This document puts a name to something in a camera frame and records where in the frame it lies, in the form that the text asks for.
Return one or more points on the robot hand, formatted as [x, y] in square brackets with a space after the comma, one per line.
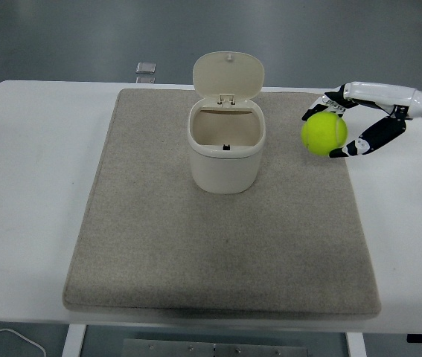
[382, 94]

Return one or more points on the yellow-green tennis ball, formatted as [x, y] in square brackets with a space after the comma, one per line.
[322, 134]

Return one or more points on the cream bin with flip lid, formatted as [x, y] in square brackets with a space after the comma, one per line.
[225, 171]

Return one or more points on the beige-grey fabric mat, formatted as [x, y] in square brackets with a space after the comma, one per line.
[214, 245]

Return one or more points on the square metal floor plate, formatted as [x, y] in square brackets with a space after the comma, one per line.
[145, 79]
[146, 67]

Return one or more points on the white table leg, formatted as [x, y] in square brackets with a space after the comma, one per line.
[355, 346]
[73, 342]

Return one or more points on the grey metal plate with screws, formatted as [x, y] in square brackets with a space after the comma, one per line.
[214, 349]

